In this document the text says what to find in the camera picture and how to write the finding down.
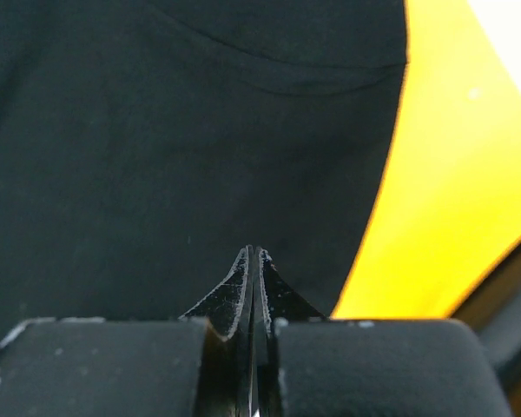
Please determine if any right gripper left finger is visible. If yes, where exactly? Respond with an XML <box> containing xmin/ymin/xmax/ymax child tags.
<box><xmin>0</xmin><ymin>247</ymin><xmax>254</xmax><ymax>416</ymax></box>

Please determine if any orange folder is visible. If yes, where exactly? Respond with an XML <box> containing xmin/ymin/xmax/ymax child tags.
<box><xmin>333</xmin><ymin>1</ymin><xmax>521</xmax><ymax>319</ymax></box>

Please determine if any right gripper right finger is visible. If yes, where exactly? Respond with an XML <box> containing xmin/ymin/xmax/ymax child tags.
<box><xmin>252</xmin><ymin>248</ymin><xmax>511</xmax><ymax>416</ymax></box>

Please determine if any black t shirt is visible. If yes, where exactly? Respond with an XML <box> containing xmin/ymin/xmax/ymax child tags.
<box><xmin>0</xmin><ymin>1</ymin><xmax>406</xmax><ymax>340</ymax></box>

